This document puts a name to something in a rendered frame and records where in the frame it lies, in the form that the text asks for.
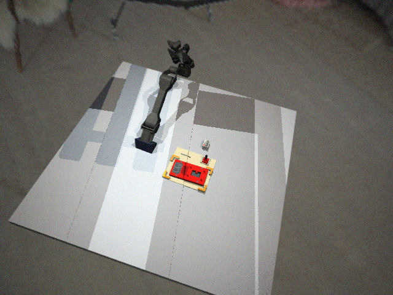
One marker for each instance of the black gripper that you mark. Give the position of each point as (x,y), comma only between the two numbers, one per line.
(175,46)

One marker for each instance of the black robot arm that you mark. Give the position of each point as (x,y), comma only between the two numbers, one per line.
(166,82)

